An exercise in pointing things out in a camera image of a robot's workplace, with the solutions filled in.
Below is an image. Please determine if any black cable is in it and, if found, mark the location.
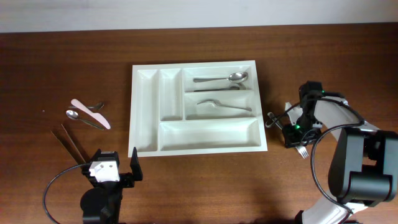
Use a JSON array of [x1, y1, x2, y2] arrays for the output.
[[264, 96, 364, 215], [42, 163, 91, 224]]

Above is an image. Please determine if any white cutlery tray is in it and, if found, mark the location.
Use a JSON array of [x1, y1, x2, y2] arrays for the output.
[[128, 60, 267, 157]]

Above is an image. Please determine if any right black cable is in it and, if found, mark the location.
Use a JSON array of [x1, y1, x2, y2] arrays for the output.
[[264, 96, 364, 215]]

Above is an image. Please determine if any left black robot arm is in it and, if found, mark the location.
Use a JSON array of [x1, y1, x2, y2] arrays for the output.
[[80, 149, 143, 223]]

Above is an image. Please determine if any pink plastic knife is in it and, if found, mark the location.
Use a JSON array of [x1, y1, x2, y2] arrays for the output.
[[71, 99, 111, 129]]

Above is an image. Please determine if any steel spoon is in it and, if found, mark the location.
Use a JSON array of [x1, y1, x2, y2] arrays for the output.
[[194, 83, 246, 92], [193, 72, 248, 83]]

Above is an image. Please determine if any small steel teaspoon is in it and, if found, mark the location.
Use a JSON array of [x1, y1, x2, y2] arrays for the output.
[[66, 110, 104, 130]]

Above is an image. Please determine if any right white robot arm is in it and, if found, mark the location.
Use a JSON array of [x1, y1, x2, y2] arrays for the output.
[[282, 81, 397, 223]]

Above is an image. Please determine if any metal chopstick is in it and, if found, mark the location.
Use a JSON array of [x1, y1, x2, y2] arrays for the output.
[[61, 124, 86, 163], [50, 131, 81, 164]]

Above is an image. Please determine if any left black cable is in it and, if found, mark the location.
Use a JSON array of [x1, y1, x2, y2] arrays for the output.
[[42, 163, 91, 224]]

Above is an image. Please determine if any steel fork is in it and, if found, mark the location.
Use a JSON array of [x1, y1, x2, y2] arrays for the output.
[[267, 111, 310, 159], [197, 99, 252, 112], [69, 102, 104, 110]]

